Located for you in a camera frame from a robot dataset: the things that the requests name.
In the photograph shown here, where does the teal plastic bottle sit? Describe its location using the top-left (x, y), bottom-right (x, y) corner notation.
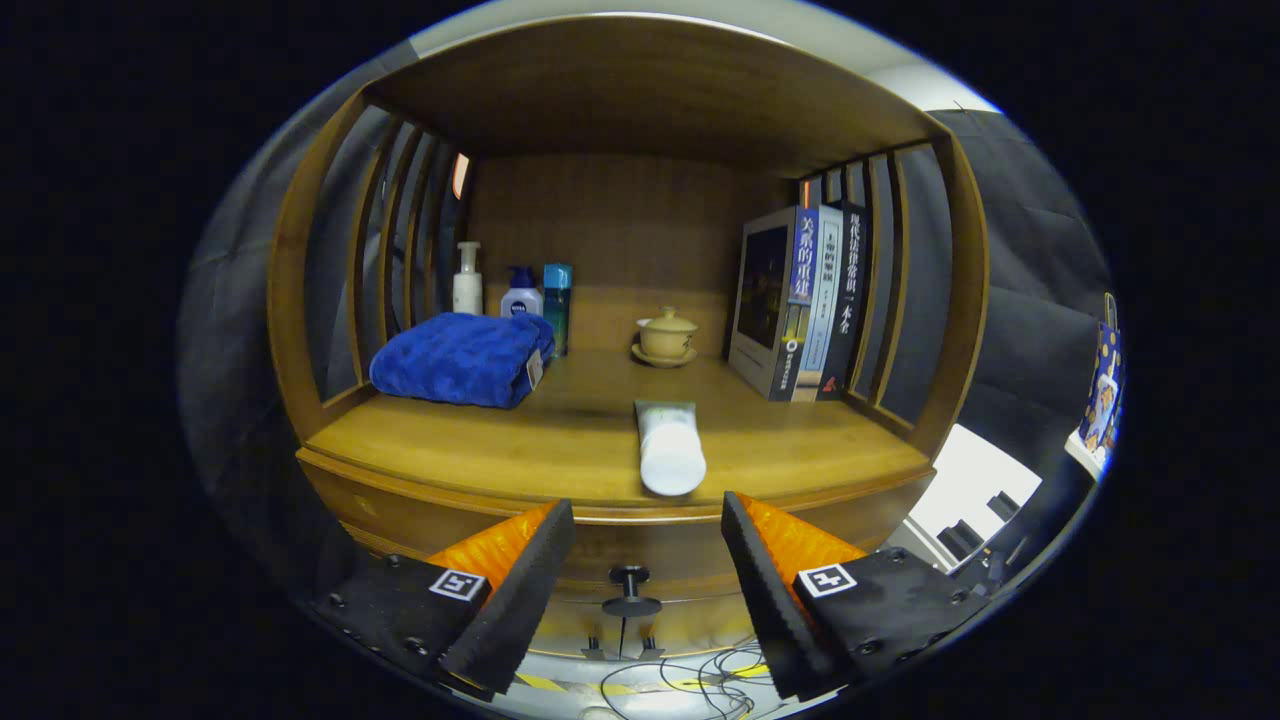
top-left (542, 263), bottom-right (574, 358)

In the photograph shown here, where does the white side shelf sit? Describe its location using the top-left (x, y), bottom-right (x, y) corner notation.
top-left (1065, 430), bottom-right (1111, 473)

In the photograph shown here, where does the wooden countertop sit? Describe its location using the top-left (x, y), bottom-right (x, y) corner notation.
top-left (300, 348), bottom-right (936, 523)

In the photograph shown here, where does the light grey spine book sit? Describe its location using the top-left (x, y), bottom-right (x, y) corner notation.
top-left (790, 205), bottom-right (846, 403)

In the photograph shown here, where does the brown wooden cabinet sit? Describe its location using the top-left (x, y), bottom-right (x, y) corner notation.
top-left (266, 12), bottom-right (991, 661)

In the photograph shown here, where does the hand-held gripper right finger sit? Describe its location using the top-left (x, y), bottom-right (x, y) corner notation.
top-left (720, 490), bottom-right (991, 701)

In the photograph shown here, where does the blue dotted gift bag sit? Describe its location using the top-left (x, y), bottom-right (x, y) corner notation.
top-left (1078, 293), bottom-right (1123, 453)

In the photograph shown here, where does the beige lidded teacup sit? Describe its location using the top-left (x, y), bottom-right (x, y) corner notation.
top-left (631, 306), bottom-right (700, 369)

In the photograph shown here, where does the blue spine book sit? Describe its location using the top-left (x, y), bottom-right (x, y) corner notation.
top-left (728, 206), bottom-right (833, 403)

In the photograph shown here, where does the white pump bottle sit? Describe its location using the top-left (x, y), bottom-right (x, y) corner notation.
top-left (452, 241), bottom-right (484, 316)

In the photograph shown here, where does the folded blue towel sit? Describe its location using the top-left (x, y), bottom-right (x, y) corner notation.
top-left (369, 312), bottom-right (556, 410)

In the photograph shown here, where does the white box cabinet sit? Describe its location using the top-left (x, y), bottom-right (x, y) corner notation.
top-left (905, 423), bottom-right (1044, 571)

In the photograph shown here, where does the white green cream tube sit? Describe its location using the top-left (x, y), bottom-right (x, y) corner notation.
top-left (634, 400), bottom-right (708, 498)

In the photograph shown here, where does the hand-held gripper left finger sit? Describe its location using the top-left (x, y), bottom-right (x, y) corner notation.
top-left (310, 498), bottom-right (577, 701)

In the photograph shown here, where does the white blue-capped lotion bottle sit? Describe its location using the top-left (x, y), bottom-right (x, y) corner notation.
top-left (500, 265), bottom-right (544, 319)

